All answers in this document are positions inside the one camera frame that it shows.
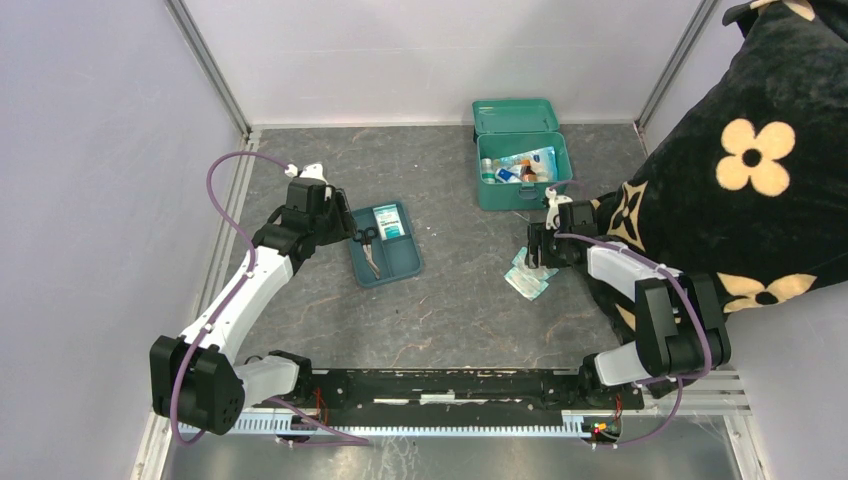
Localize white blue ointment tube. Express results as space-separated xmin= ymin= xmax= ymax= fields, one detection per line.
xmin=495 ymin=165 xmax=524 ymax=184

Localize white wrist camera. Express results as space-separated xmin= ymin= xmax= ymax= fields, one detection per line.
xmin=284 ymin=163 xmax=327 ymax=184
xmin=545 ymin=187 xmax=573 ymax=231

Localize green medicine kit box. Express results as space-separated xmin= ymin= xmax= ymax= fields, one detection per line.
xmin=472 ymin=98 xmax=573 ymax=211

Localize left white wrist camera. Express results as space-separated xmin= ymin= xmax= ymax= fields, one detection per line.
xmin=284 ymin=163 xmax=327 ymax=184

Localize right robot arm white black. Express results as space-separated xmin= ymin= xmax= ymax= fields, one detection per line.
xmin=525 ymin=195 xmax=731 ymax=408

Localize blue cotton swab packet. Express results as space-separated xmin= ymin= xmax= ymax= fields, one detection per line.
xmin=493 ymin=146 xmax=559 ymax=183

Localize teal plastic tray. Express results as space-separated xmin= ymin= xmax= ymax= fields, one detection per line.
xmin=347 ymin=201 xmax=422 ymax=288

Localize black handled scissors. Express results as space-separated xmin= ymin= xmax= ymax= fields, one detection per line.
xmin=353 ymin=227 xmax=381 ymax=280

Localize white pill bottle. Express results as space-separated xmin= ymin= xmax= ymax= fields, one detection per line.
xmin=480 ymin=158 xmax=497 ymax=184

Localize black floral cloth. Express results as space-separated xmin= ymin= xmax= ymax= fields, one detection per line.
xmin=592 ymin=1 xmax=847 ymax=314

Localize teal bandage strips stack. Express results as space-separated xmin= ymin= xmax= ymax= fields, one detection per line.
xmin=504 ymin=247 xmax=559 ymax=301

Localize brown medicine bottle orange cap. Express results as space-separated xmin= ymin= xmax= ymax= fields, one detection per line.
xmin=520 ymin=160 xmax=537 ymax=183

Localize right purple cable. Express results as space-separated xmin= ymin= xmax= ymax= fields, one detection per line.
xmin=544 ymin=178 xmax=713 ymax=446

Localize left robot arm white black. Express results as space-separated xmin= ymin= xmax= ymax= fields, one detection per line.
xmin=149 ymin=178 xmax=356 ymax=435

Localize teal label card in tray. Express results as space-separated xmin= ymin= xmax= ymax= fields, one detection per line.
xmin=372 ymin=204 xmax=406 ymax=241

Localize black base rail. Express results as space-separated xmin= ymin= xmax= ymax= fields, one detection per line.
xmin=283 ymin=368 xmax=645 ymax=427

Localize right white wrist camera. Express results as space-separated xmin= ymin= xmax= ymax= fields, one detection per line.
xmin=545 ymin=187 xmax=573 ymax=231

